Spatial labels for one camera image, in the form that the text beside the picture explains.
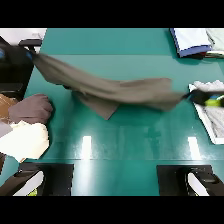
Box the grey-brown shirt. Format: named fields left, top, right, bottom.
left=30, top=52, right=188, bottom=121

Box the pale green garment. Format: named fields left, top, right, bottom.
left=205, top=27, right=224, bottom=54

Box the white patterned garment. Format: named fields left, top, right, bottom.
left=188, top=79, right=224, bottom=145

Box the mauve garment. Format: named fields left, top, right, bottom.
left=7, top=93, right=54, bottom=125

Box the cream garment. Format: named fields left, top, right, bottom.
left=0, top=120, right=51, bottom=163

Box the white garment with blue edge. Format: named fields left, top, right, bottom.
left=169, top=27, right=213, bottom=59

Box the orange-brown garment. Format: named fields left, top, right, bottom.
left=0, top=93, right=18, bottom=123

